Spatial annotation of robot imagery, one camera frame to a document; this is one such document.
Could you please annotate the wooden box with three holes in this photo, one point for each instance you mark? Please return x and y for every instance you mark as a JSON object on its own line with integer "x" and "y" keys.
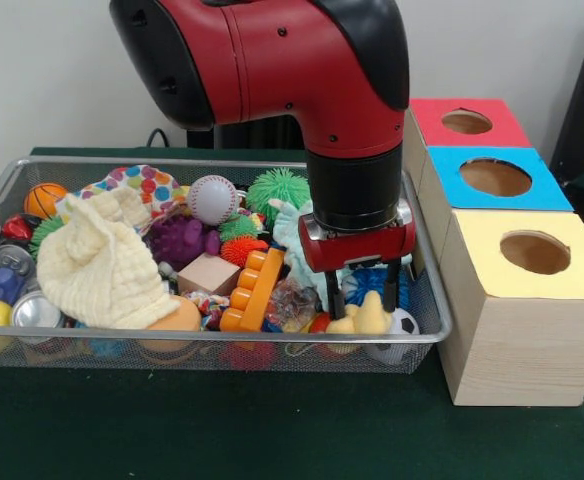
{"x": 522, "y": 350}

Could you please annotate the yellow plush duck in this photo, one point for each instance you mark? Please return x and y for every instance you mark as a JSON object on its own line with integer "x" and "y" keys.
{"x": 372, "y": 315}

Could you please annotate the polka dot cloth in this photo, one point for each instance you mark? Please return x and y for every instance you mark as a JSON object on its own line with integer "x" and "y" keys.
{"x": 147, "y": 182}

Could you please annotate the small orange basketball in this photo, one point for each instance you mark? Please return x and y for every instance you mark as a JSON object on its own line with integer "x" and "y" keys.
{"x": 42, "y": 200}

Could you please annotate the cream muslin cloth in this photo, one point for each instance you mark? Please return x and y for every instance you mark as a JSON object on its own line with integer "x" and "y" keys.
{"x": 97, "y": 270}

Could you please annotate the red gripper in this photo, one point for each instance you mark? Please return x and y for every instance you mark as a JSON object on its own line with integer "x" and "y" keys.
{"x": 357, "y": 250}

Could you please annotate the white toy baseball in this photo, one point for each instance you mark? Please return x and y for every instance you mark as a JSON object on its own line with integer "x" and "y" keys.
{"x": 212, "y": 200}

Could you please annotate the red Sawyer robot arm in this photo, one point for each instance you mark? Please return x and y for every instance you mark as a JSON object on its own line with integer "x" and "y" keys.
{"x": 282, "y": 60}

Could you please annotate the light blue muslin cloth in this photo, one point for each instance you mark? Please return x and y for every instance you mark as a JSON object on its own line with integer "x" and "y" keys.
{"x": 292, "y": 240}

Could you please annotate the purple spiky rubber toy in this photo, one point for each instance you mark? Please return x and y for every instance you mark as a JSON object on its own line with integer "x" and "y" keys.
{"x": 182, "y": 242}

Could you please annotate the shallow mesh bin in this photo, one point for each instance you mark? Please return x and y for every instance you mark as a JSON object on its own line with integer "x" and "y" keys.
{"x": 122, "y": 350}

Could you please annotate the orange toy building block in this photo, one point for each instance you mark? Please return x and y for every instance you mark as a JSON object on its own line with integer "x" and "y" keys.
{"x": 257, "y": 295}

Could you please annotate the plain wooden cube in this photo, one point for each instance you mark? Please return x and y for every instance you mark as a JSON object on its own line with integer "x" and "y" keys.
{"x": 207, "y": 275}

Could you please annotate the large green spiky ball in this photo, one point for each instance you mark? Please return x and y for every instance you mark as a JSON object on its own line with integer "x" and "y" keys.
{"x": 277, "y": 192}

